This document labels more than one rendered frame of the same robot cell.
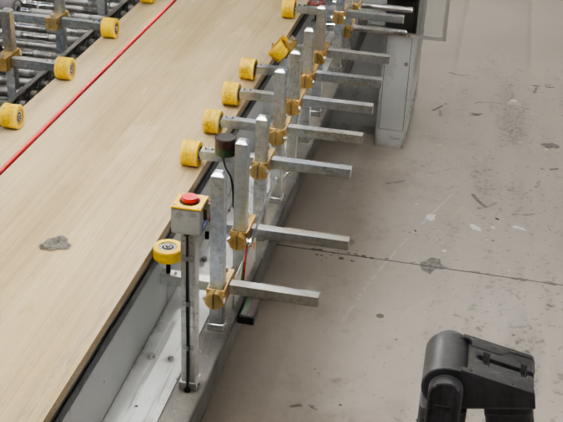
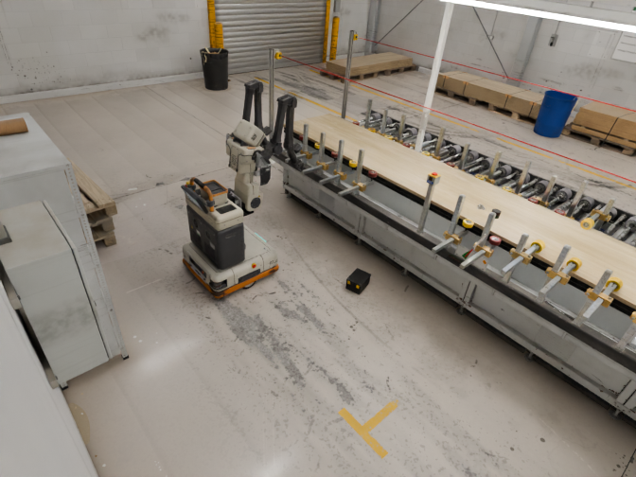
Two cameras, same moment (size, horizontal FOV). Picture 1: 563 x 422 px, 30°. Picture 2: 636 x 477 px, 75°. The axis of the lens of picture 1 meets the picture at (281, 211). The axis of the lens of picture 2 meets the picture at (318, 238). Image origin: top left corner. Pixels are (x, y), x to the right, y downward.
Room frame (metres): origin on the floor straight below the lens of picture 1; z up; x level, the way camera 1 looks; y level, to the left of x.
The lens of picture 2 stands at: (3.07, -2.60, 2.57)
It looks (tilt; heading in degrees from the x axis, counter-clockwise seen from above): 35 degrees down; 125
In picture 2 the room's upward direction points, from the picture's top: 5 degrees clockwise
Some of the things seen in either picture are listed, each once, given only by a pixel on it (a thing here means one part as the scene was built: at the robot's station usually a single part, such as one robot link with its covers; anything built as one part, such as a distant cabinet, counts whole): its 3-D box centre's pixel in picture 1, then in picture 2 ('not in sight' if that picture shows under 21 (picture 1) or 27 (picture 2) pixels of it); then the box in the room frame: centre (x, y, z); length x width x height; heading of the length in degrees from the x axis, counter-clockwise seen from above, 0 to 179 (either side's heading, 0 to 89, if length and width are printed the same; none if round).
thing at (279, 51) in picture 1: (279, 50); not in sight; (3.88, 0.04, 0.93); 0.09 x 0.08 x 0.09; 79
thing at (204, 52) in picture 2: not in sight; (215, 68); (-3.90, 3.12, 0.36); 0.59 x 0.58 x 0.73; 169
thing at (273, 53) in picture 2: not in sight; (274, 99); (0.07, 0.62, 1.20); 0.15 x 0.12 x 1.00; 169
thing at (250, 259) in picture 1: (245, 270); (470, 257); (2.55, 0.09, 0.75); 0.26 x 0.01 x 0.10; 169
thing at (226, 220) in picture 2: not in sight; (218, 221); (0.68, -0.71, 0.59); 0.55 x 0.34 x 0.83; 169
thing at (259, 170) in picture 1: (262, 163); (520, 256); (2.85, 0.06, 0.95); 0.14 x 0.06 x 0.05; 169
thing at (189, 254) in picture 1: (189, 310); (425, 208); (2.08, 0.21, 0.93); 0.05 x 0.05 x 0.45; 79
